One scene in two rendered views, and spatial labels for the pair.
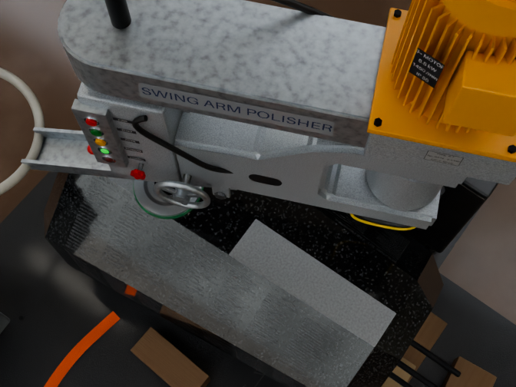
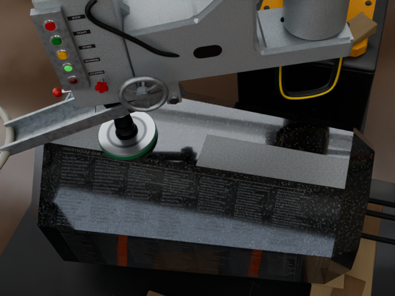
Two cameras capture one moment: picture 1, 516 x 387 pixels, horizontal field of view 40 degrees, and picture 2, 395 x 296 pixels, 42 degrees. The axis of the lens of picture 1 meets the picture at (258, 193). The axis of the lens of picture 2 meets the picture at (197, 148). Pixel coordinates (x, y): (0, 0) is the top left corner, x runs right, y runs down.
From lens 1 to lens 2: 73 cm
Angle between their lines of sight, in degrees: 15
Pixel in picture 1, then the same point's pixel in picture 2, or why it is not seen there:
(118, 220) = (95, 180)
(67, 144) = (34, 126)
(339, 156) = not seen: outside the picture
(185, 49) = not seen: outside the picture
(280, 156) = (214, 7)
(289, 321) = (265, 201)
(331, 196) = (264, 51)
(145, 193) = (111, 144)
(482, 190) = (368, 67)
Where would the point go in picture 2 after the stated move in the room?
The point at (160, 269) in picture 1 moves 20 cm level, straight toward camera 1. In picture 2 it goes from (143, 207) to (180, 241)
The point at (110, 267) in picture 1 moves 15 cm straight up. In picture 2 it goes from (100, 225) to (90, 205)
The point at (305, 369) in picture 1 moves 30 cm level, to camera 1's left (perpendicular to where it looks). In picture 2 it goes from (294, 239) to (211, 267)
